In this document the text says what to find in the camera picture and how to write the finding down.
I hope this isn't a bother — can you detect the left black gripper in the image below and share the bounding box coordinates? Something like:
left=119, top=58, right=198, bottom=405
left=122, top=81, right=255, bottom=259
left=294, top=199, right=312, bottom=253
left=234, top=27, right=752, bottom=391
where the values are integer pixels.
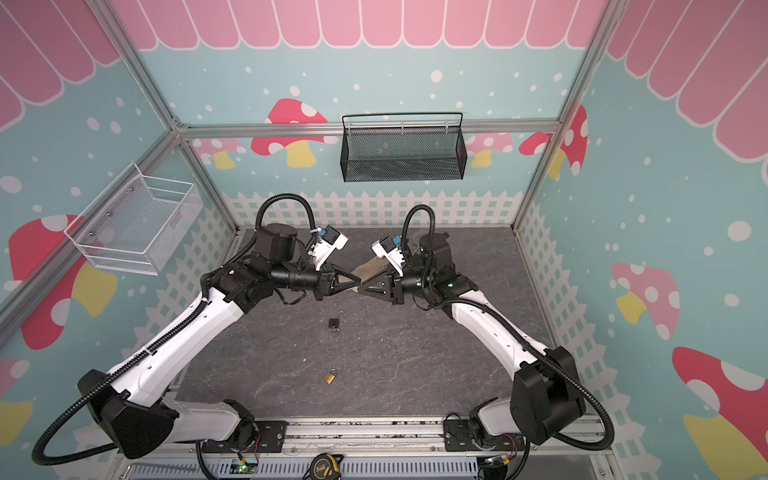
left=271, top=260, right=361, bottom=302

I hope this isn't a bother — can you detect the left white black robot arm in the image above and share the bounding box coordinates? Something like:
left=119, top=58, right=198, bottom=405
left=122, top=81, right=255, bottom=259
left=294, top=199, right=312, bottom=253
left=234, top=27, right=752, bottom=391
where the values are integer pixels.
left=31, top=193, right=360, bottom=466

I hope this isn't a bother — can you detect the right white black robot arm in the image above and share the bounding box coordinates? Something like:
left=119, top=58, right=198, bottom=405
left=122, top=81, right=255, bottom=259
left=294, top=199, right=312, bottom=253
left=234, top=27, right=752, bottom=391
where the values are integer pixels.
left=358, top=221, right=616, bottom=451

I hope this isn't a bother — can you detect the beige knit work glove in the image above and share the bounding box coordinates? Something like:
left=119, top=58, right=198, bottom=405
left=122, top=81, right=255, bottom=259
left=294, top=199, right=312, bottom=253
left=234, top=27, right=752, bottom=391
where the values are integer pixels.
left=352, top=257, right=389, bottom=282

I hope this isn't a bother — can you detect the yellow black tape measure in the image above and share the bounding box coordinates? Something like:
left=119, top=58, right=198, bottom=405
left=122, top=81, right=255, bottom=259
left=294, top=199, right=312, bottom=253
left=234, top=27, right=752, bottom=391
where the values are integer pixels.
left=304, top=453, right=344, bottom=480

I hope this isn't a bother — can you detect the green circuit board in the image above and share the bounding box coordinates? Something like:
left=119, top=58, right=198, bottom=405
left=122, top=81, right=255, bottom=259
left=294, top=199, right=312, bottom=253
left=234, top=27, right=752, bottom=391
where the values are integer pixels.
left=230, top=459, right=259, bottom=475

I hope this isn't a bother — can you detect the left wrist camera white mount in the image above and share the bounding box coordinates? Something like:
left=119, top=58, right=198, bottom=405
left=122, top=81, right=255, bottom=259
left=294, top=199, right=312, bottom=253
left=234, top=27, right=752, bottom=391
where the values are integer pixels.
left=308, top=225, right=348, bottom=271

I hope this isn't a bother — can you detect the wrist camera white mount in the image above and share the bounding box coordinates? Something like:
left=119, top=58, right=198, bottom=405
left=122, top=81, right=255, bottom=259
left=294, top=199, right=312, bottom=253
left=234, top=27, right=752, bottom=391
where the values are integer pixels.
left=308, top=225, right=348, bottom=271
left=372, top=236, right=405, bottom=277

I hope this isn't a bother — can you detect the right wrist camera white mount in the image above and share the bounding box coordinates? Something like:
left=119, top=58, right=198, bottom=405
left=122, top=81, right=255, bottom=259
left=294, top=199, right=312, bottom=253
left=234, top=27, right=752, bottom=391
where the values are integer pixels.
left=372, top=236, right=405, bottom=277

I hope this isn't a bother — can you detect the black mesh wall basket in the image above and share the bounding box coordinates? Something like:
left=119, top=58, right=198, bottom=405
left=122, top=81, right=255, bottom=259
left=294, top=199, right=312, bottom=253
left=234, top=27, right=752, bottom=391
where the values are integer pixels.
left=340, top=112, right=468, bottom=182

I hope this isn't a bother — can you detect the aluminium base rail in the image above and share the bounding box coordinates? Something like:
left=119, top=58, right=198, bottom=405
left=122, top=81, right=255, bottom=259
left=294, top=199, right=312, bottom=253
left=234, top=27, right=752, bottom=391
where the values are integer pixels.
left=135, top=414, right=610, bottom=463

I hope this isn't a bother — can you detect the white mesh wall basket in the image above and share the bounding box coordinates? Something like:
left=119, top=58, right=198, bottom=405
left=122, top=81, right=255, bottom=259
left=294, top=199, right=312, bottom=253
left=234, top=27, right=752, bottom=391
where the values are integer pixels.
left=64, top=163, right=203, bottom=276

